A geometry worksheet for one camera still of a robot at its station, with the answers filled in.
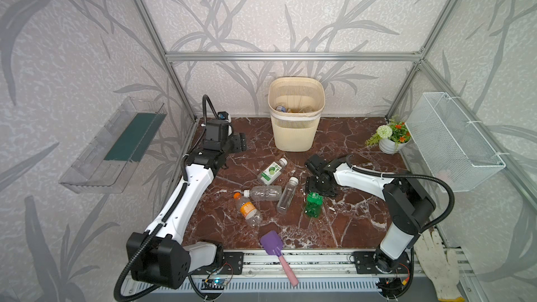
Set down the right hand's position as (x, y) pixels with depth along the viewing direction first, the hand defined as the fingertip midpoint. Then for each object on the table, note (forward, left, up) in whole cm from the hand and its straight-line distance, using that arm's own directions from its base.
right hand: (313, 185), depth 91 cm
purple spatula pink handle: (-23, +18, 0) cm, 29 cm away
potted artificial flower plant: (+20, -37, +10) cm, 43 cm away
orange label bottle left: (-12, +27, +3) cm, 30 cm away
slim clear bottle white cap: (-7, +12, +4) cm, 14 cm away
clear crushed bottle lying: (-5, +21, +4) cm, 22 cm away
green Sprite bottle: (-8, 0, 0) cm, 8 cm away
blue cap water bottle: (+33, +14, +15) cm, 39 cm away
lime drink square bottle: (+6, +18, +2) cm, 19 cm away
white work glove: (-30, -43, -1) cm, 52 cm away
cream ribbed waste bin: (+40, +6, +11) cm, 42 cm away
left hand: (+12, +31, +25) cm, 41 cm away
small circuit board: (-35, +37, -2) cm, 52 cm away
